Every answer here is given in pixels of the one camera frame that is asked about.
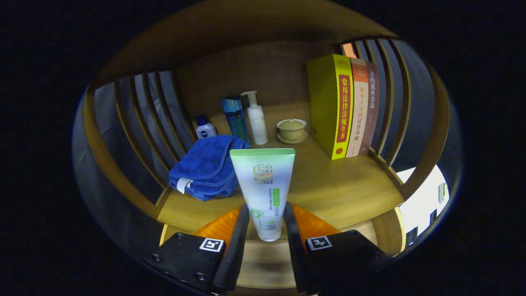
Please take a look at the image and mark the wooden cabinet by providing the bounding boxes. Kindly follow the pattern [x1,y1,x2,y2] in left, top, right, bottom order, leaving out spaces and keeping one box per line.
[82,2,452,293]

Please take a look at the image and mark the beige lidded tea bowl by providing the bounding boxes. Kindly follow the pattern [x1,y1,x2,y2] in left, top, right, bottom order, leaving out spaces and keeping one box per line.
[277,119,307,141]

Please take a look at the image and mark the white green cosmetic tube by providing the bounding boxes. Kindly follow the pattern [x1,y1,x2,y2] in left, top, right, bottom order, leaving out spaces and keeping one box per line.
[229,148,296,242]

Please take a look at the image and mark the thick yellow book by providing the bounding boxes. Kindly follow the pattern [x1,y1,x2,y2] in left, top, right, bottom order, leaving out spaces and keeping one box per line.
[306,54,354,160]

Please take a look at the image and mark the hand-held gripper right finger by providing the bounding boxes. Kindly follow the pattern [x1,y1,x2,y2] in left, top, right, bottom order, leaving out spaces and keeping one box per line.
[284,201,391,294]

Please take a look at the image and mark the brown book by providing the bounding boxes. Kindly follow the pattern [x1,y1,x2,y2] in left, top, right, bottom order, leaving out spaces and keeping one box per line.
[359,62,379,155]

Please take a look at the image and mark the blue folded towel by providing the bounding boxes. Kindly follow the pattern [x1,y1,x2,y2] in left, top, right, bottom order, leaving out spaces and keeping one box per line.
[168,135,250,202]

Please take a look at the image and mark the orange white book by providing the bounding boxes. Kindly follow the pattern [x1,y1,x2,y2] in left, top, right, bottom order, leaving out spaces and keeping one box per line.
[345,58,369,158]

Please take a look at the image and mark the blue translucent bottle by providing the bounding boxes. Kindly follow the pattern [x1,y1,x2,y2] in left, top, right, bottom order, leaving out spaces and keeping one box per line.
[221,96,251,144]

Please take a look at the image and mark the small white bottle blue cap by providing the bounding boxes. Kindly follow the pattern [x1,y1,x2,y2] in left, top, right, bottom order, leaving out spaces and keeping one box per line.
[195,115,217,139]

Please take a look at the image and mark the beige saucer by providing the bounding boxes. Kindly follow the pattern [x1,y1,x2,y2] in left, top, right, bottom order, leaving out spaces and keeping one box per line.
[277,132,309,144]

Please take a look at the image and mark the white pump bottle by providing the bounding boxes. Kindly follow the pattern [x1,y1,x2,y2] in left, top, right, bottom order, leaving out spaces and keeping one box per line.
[240,90,269,146]

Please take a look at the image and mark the white side cabinet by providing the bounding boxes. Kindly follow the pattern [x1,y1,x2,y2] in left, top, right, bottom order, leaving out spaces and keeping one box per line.
[395,164,448,247]

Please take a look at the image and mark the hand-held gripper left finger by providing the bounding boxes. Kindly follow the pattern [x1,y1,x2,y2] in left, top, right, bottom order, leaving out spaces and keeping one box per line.
[150,204,250,294]

